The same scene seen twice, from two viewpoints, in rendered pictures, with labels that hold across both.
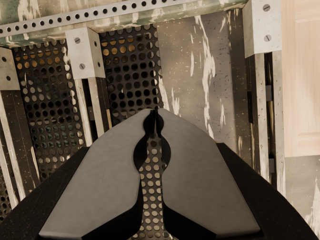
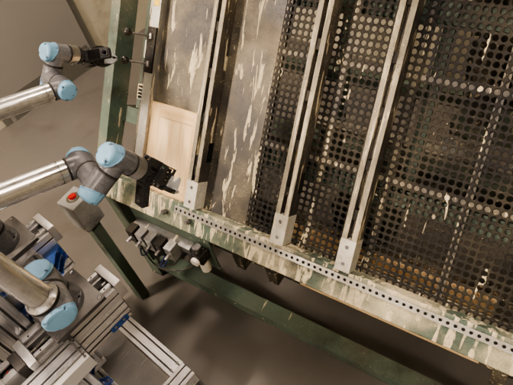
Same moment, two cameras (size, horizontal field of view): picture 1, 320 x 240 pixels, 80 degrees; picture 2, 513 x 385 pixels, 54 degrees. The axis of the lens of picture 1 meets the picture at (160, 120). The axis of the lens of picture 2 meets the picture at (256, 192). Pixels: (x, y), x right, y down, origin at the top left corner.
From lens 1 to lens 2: 1.69 m
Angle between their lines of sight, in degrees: 45
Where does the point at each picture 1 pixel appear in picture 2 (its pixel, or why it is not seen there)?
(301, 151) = (192, 115)
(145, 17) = (243, 228)
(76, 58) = (281, 228)
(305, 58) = (182, 168)
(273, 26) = (188, 192)
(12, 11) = (314, 278)
